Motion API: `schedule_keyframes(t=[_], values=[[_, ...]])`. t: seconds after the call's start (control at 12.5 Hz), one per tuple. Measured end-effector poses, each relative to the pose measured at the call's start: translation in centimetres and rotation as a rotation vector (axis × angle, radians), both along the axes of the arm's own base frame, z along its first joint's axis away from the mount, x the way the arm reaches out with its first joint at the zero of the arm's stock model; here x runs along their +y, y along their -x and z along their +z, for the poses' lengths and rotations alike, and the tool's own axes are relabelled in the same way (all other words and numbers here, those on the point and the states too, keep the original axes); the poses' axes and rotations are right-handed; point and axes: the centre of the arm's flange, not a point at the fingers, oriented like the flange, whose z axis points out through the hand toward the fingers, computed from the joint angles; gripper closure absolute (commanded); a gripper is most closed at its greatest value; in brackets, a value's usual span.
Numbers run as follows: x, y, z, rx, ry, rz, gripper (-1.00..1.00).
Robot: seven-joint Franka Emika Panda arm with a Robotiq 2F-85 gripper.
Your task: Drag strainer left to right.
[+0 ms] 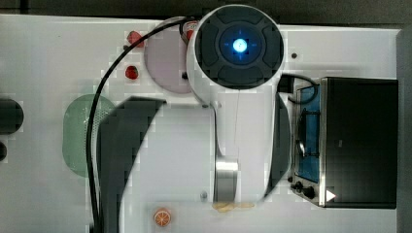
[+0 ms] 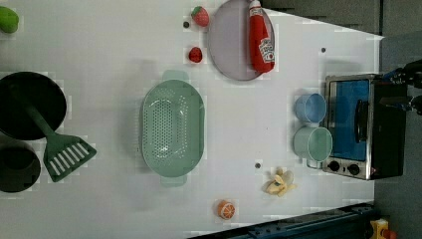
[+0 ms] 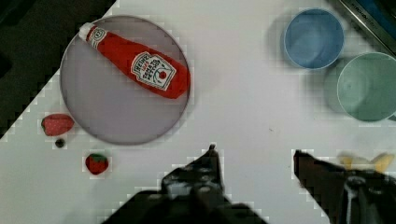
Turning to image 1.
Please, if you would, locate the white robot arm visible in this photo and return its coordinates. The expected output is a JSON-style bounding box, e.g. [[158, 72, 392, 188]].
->
[[97, 4, 286, 233]]

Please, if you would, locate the pink round plate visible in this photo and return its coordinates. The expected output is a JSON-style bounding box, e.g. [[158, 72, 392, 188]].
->
[[144, 25, 191, 95]]

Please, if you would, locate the red strawberry toy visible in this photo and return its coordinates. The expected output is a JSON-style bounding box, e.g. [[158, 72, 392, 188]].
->
[[125, 66, 139, 80], [126, 31, 145, 48]]

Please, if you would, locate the small black cup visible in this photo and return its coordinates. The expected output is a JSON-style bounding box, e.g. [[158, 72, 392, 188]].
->
[[0, 142, 7, 161]]

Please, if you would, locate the red ketchup bottle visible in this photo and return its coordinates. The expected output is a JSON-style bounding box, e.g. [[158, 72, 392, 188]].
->
[[179, 20, 197, 45]]

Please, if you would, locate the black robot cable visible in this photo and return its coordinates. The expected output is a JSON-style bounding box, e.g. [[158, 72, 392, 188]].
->
[[85, 16, 195, 233]]

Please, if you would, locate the red strawberry toy lower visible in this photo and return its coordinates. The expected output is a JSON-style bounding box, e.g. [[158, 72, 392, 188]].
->
[[125, 66, 139, 80]]

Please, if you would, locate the black toaster oven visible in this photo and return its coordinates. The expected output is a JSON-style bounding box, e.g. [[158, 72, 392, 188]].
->
[[289, 77, 398, 209]]

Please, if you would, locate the peeled banana toy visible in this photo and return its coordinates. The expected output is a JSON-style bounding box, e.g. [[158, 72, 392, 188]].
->
[[212, 202, 255, 213]]

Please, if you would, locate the green plastic strainer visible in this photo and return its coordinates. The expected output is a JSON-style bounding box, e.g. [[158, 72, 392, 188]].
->
[[62, 93, 117, 179]]

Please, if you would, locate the large black pot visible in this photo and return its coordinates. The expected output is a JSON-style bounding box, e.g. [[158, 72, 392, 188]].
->
[[0, 99, 24, 135]]

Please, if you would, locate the red strawberry toy upper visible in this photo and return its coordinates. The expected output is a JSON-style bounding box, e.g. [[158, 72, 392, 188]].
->
[[126, 31, 145, 48]]

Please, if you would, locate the orange slice toy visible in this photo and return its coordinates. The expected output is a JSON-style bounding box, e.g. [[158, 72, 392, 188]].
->
[[154, 208, 172, 227]]

